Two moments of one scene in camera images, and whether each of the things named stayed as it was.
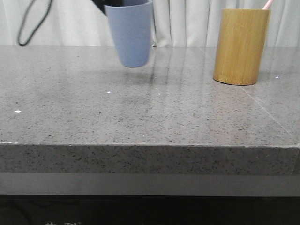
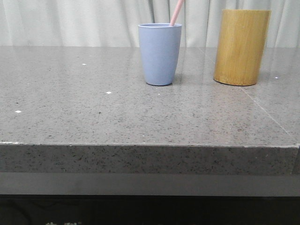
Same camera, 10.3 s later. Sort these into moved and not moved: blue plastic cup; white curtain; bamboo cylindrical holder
Moved: blue plastic cup
Not moved: white curtain; bamboo cylindrical holder
